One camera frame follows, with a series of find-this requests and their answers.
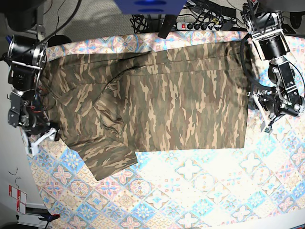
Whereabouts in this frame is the patterned tile tablecloth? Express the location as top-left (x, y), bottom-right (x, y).
top-left (9, 31), bottom-right (305, 229)

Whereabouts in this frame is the black center post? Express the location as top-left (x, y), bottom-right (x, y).
top-left (158, 14), bottom-right (177, 39)

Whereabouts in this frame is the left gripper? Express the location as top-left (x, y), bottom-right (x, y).
top-left (247, 92), bottom-right (303, 117)

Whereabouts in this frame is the white power strip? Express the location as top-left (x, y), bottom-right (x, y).
top-left (176, 22), bottom-right (222, 31)

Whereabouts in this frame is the orange blue bottom clamp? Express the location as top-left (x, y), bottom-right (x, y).
top-left (39, 213), bottom-right (60, 222)

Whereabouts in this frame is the black round stand base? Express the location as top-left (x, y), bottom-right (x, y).
top-left (48, 35), bottom-right (72, 47)

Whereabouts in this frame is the red white paper label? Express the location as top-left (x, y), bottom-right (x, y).
top-left (9, 185), bottom-right (27, 214)

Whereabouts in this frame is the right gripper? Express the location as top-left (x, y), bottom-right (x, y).
top-left (8, 107), bottom-right (60, 141)

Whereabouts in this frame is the camouflage T-shirt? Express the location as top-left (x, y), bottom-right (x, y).
top-left (41, 41), bottom-right (249, 180)

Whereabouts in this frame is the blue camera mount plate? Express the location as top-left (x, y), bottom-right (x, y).
top-left (114, 0), bottom-right (186, 15)

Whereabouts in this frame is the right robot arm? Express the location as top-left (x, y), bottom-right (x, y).
top-left (0, 0), bottom-right (60, 141)

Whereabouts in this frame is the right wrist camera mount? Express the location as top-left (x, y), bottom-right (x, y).
top-left (21, 128), bottom-right (56, 156)

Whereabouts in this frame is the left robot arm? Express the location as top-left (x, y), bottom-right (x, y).
top-left (240, 0), bottom-right (305, 117)

